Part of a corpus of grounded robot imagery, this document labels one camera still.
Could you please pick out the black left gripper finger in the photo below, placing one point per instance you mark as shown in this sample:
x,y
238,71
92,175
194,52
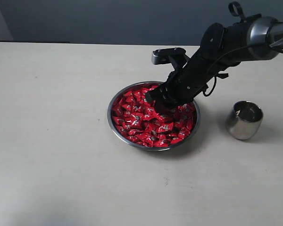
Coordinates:
x,y
158,95

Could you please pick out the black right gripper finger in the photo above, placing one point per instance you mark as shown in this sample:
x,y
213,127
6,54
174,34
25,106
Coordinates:
x,y
164,106

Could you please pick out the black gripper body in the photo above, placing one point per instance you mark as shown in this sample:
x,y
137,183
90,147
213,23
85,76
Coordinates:
x,y
187,82

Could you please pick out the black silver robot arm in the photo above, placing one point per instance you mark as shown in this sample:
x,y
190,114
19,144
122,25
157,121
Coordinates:
x,y
255,38

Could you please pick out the pile of red candies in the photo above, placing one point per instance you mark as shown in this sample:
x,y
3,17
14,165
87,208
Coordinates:
x,y
143,124

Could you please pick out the round steel plate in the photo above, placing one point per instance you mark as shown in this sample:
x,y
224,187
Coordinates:
x,y
153,148

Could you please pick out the steel cup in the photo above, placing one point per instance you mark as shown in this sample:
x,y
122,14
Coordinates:
x,y
244,120

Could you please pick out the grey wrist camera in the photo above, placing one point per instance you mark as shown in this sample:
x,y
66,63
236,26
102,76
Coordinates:
x,y
175,56

